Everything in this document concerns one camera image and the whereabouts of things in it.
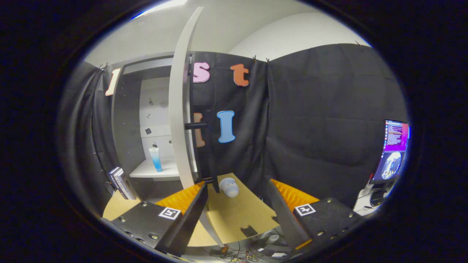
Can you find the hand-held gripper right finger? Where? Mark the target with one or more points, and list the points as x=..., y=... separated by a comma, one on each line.
x=287, y=219

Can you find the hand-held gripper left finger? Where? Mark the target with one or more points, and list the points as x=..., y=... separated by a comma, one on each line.
x=190, y=223

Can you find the white and blue tube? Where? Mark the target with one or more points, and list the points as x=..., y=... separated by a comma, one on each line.
x=156, y=162

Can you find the black flat clamp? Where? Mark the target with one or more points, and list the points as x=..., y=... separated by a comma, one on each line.
x=249, y=231

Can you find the white plush toy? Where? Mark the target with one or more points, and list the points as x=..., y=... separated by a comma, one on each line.
x=229, y=187

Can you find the white cabinet shelf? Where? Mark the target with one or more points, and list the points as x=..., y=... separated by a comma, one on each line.
x=146, y=170

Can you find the grey cover book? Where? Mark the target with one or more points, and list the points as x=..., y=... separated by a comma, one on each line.
x=126, y=186

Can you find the white appliance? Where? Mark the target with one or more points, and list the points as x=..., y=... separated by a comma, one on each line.
x=365, y=202

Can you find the white spine book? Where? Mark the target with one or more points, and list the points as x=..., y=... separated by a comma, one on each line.
x=119, y=180

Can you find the black backdrop cloth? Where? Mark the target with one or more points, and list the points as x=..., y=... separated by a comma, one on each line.
x=321, y=128

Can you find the grey cabinet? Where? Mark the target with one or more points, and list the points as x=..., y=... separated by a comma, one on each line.
x=128, y=128

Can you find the computer monitor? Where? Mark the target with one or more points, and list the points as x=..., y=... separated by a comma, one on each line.
x=395, y=146

